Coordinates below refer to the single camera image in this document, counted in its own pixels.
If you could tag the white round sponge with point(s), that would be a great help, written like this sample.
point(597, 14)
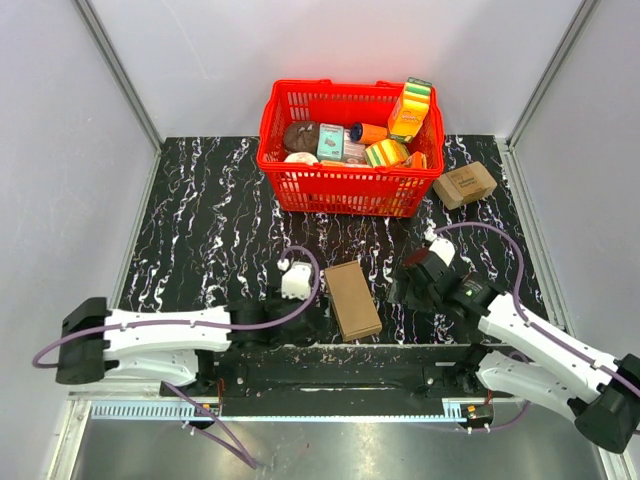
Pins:
point(301, 158)

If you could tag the aluminium frame rail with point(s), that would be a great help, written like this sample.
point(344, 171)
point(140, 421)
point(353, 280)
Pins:
point(105, 46)

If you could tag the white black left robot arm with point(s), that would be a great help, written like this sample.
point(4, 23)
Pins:
point(101, 343)

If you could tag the yellow green sponge pack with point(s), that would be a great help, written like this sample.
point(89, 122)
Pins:
point(386, 153)

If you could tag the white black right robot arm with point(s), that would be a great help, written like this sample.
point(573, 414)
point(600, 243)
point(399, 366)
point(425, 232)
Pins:
point(596, 392)

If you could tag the yellow Kamenoko sponge pack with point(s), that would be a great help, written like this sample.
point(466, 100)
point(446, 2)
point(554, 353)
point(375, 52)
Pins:
point(339, 164)

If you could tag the green yellow sponge scrubber box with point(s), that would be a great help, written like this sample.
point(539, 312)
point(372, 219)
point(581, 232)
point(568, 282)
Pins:
point(410, 110)

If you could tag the pink white small box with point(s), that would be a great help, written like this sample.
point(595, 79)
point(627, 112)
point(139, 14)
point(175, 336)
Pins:
point(353, 152)

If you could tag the light blue Kamenoko sponge box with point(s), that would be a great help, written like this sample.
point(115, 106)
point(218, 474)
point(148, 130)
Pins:
point(330, 142)

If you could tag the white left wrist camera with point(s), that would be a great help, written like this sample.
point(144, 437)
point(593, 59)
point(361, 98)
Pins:
point(296, 280)

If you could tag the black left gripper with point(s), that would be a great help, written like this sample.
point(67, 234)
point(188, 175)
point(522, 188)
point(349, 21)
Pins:
point(279, 303)

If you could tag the red plastic shopping basket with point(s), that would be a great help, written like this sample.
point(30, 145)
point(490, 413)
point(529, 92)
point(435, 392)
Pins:
point(379, 191)

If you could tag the brown round knitted scrubber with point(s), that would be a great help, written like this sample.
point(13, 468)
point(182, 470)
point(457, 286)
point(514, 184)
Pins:
point(301, 136)

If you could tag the brown cardboard box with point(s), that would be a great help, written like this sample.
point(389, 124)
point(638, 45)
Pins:
point(352, 302)

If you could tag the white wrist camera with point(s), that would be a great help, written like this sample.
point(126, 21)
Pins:
point(296, 280)
point(441, 247)

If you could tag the scouring pads pack kraft sleeve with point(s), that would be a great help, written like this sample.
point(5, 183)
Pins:
point(464, 185)

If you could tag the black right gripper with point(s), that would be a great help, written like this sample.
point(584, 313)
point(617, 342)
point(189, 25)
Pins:
point(409, 297)

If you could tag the orange cylindrical bottle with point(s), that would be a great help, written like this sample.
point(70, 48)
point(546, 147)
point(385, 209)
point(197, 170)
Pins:
point(367, 134)

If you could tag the orange sponge package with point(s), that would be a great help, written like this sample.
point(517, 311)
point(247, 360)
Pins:
point(416, 160)

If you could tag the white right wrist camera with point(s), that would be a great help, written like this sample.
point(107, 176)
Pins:
point(441, 247)

